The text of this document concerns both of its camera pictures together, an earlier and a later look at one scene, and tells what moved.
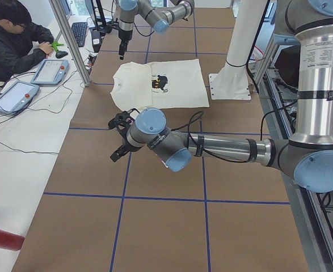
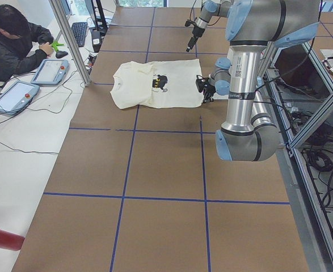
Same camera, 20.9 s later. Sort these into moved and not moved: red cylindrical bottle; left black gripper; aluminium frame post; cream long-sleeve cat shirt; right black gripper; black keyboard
Moved: right black gripper; left black gripper
Not moved: black keyboard; red cylindrical bottle; cream long-sleeve cat shirt; aluminium frame post
